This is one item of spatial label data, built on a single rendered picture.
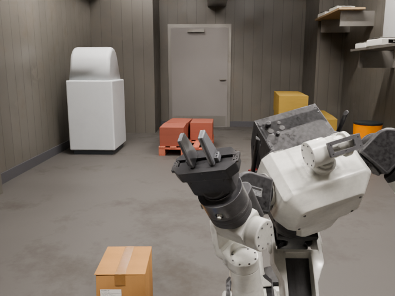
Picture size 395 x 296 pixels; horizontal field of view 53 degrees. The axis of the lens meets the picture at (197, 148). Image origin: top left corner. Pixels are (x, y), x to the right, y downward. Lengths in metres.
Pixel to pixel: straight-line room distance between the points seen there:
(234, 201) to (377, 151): 0.55
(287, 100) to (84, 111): 3.02
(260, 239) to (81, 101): 5.27
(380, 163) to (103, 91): 4.98
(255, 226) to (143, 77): 7.11
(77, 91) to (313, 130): 5.01
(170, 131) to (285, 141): 4.67
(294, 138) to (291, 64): 7.66
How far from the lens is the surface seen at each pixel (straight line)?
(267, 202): 1.01
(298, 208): 1.03
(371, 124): 5.39
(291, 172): 1.05
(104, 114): 5.84
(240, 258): 0.87
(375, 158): 1.15
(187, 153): 0.66
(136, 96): 7.83
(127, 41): 7.86
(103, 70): 5.87
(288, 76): 8.75
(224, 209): 0.72
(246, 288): 0.89
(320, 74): 7.79
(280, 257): 1.32
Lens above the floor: 1.24
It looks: 11 degrees down
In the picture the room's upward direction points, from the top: straight up
